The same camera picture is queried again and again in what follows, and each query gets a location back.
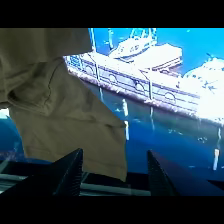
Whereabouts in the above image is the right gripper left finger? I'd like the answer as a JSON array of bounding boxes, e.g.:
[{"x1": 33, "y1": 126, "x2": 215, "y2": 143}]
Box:
[{"x1": 0, "y1": 148, "x2": 85, "y2": 197}]

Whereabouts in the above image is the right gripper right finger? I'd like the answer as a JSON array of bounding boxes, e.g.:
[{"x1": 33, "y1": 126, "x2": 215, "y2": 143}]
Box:
[{"x1": 146, "y1": 149, "x2": 224, "y2": 197}]

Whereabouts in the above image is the brown T-shirt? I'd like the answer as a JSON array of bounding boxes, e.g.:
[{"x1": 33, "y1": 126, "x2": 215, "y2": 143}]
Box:
[{"x1": 0, "y1": 27, "x2": 129, "y2": 183}]

